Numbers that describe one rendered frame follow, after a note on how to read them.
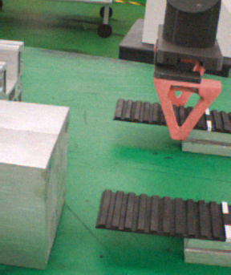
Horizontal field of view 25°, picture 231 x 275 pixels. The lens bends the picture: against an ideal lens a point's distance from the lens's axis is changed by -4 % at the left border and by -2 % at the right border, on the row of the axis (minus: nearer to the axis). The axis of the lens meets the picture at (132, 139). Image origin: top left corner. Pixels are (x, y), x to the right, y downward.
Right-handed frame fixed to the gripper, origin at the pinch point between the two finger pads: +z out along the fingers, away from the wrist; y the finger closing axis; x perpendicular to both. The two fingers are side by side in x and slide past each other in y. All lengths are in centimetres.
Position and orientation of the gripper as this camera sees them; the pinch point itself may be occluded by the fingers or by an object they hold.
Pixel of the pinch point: (177, 116)
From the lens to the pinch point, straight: 59.7
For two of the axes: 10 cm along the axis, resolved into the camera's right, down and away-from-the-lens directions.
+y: -0.5, 4.6, -8.9
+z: -1.0, 8.8, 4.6
